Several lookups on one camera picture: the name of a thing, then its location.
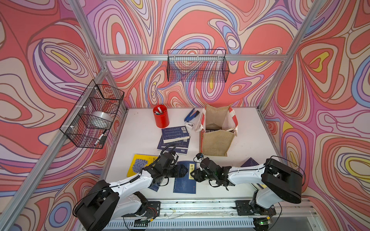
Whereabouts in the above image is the black wire basket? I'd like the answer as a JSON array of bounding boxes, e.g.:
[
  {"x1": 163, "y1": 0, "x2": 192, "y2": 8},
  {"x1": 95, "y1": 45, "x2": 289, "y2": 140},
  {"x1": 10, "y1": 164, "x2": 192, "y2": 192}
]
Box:
[
  {"x1": 167, "y1": 48, "x2": 229, "y2": 83},
  {"x1": 60, "y1": 80, "x2": 124, "y2": 149}
]

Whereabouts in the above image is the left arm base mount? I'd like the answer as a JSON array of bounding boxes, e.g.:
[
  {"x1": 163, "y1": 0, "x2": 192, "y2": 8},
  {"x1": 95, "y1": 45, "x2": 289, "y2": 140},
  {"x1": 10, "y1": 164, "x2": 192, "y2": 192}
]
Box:
[{"x1": 122, "y1": 192, "x2": 161, "y2": 219}]

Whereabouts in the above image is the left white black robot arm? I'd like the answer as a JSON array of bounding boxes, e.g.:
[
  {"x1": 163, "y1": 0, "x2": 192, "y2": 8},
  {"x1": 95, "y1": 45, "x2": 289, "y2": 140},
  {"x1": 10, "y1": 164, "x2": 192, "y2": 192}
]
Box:
[{"x1": 72, "y1": 150, "x2": 188, "y2": 231}]

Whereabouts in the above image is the small white stapler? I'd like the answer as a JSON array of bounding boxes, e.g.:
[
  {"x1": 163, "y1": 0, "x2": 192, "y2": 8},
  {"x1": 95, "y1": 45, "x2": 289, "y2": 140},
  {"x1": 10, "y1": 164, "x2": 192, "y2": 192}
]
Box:
[{"x1": 185, "y1": 122, "x2": 194, "y2": 130}]

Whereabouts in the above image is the middle dark blue book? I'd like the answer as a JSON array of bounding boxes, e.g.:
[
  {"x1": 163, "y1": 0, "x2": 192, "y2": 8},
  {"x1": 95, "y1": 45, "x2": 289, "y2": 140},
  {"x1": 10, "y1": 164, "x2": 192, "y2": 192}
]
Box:
[{"x1": 157, "y1": 136, "x2": 190, "y2": 150}]

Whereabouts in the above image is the top dark blue book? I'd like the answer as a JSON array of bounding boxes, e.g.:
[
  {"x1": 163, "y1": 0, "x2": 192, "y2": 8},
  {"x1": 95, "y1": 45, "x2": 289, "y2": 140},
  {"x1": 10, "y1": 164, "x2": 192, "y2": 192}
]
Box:
[{"x1": 161, "y1": 126, "x2": 190, "y2": 143}]

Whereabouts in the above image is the back black wire basket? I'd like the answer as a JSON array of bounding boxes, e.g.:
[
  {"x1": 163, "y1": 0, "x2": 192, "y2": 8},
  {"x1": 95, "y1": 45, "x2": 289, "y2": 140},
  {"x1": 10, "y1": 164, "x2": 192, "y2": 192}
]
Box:
[{"x1": 167, "y1": 48, "x2": 229, "y2": 83}]

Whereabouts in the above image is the red pen holder cup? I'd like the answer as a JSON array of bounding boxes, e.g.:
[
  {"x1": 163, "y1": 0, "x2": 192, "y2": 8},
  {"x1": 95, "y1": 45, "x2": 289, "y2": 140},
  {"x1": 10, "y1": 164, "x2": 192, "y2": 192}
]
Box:
[{"x1": 153, "y1": 105, "x2": 170, "y2": 129}]

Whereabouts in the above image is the white marker in basket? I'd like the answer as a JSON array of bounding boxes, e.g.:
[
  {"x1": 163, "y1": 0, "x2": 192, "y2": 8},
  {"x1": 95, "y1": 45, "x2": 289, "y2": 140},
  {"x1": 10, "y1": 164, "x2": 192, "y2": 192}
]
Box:
[{"x1": 94, "y1": 130, "x2": 107, "y2": 146}]

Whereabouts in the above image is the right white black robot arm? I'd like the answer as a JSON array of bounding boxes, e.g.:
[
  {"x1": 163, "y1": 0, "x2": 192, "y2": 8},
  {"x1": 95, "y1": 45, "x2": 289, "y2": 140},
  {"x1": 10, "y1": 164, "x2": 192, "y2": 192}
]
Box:
[{"x1": 190, "y1": 157, "x2": 304, "y2": 209}]

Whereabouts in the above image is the purple book yellow label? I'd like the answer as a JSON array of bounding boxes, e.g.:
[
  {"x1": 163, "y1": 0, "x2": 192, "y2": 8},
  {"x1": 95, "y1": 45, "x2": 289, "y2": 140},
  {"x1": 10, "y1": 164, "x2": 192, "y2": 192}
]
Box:
[{"x1": 241, "y1": 157, "x2": 266, "y2": 190}]

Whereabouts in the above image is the silver tape roll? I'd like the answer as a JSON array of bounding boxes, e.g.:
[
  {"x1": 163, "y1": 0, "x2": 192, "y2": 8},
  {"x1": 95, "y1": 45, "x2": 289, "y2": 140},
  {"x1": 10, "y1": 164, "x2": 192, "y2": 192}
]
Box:
[{"x1": 88, "y1": 111, "x2": 113, "y2": 130}]

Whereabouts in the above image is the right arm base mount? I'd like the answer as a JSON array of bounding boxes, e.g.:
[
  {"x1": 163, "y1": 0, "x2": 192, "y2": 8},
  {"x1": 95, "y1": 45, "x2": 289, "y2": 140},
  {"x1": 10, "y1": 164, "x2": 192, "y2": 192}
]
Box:
[{"x1": 234, "y1": 200, "x2": 276, "y2": 217}]

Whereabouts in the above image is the blue book under yellow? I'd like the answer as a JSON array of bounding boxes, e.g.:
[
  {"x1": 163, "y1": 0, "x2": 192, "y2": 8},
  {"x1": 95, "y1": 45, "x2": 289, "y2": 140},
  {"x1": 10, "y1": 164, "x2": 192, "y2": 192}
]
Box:
[{"x1": 149, "y1": 182, "x2": 161, "y2": 192}]

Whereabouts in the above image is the left black wire basket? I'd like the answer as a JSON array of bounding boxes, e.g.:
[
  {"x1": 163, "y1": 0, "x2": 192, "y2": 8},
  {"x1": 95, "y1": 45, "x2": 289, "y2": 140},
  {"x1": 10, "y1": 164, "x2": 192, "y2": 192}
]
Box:
[{"x1": 60, "y1": 80, "x2": 124, "y2": 149}]

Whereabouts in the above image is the yellow cover book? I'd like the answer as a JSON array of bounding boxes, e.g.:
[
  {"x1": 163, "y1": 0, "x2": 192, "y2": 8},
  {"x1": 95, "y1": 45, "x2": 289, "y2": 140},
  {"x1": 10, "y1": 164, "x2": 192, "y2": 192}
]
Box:
[{"x1": 127, "y1": 154, "x2": 158, "y2": 177}]

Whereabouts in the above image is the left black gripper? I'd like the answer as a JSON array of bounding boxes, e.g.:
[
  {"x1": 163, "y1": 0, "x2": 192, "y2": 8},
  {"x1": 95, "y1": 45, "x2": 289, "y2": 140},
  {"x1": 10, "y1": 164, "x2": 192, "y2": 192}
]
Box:
[{"x1": 161, "y1": 165, "x2": 189, "y2": 179}]

